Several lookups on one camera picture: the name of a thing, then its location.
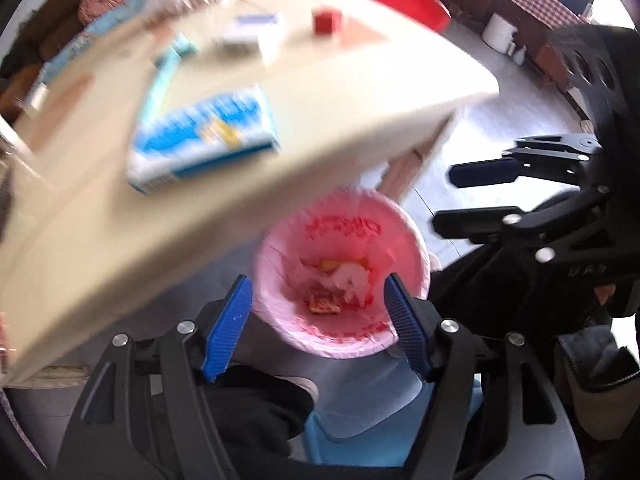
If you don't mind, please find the dark jacket with tan lining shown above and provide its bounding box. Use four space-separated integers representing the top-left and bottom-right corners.
551 324 640 442

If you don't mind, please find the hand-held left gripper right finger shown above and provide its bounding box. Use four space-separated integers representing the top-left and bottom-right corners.
384 272 583 480

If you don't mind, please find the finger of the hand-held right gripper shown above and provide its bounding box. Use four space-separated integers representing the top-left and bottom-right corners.
432 187 609 262
447 132 604 189

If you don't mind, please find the yellow toy fish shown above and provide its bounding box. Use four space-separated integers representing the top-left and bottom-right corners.
320 257 372 272

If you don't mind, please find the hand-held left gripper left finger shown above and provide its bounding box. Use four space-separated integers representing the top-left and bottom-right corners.
57 275 253 480

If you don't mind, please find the blue floral cushion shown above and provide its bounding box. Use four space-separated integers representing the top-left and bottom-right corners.
39 0 152 87

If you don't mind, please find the light blue plastic stool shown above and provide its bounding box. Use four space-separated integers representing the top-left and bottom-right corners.
299 352 484 467

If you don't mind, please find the white round appliance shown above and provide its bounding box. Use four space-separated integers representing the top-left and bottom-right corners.
482 12 517 54

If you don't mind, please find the white and blue medicine box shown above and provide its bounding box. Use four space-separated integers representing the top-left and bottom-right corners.
219 11 287 62

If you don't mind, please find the person's dark trouser leg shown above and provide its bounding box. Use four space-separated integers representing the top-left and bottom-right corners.
204 376 322 462

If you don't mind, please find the pink-lined trash bin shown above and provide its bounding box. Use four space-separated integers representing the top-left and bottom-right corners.
252 187 431 360

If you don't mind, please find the small white remote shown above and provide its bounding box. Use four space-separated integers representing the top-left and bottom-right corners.
29 81 52 112

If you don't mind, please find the white plastic bag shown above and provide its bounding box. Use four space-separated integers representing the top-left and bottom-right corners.
331 262 375 305

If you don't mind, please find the teal toy pen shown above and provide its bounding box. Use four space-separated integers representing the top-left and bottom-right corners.
140 35 199 122

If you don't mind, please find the red playing card box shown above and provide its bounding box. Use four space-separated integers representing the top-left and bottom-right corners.
307 294 342 317

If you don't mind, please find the small red box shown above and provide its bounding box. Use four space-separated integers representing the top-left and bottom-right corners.
313 8 336 36

